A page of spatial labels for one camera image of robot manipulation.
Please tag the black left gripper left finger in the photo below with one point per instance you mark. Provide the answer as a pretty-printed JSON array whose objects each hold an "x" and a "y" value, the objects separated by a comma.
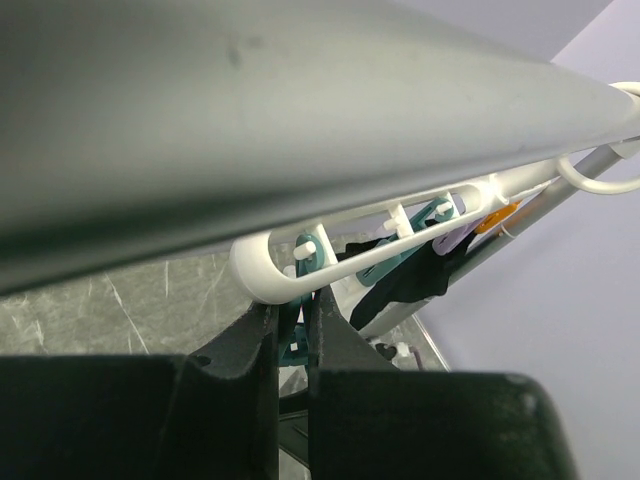
[{"x": 208, "y": 415}]

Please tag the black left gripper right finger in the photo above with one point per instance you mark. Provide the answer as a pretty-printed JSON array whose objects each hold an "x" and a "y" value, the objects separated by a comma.
[{"x": 371, "y": 420}]

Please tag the white plastic clip hanger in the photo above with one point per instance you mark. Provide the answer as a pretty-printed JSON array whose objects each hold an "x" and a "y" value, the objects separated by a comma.
[{"x": 411, "y": 221}]

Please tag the black underwear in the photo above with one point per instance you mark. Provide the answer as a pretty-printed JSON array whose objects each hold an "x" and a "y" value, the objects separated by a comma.
[{"x": 423, "y": 275}]

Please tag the purple plastic clip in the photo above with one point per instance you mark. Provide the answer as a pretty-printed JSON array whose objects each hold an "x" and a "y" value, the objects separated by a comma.
[{"x": 443, "y": 244}]

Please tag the orange plastic clip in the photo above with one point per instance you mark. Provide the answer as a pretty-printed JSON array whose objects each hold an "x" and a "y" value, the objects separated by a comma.
[{"x": 495, "y": 218}]

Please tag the silver white clothes rack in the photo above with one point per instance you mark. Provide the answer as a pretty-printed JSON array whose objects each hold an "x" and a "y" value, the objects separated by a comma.
[{"x": 136, "y": 129}]

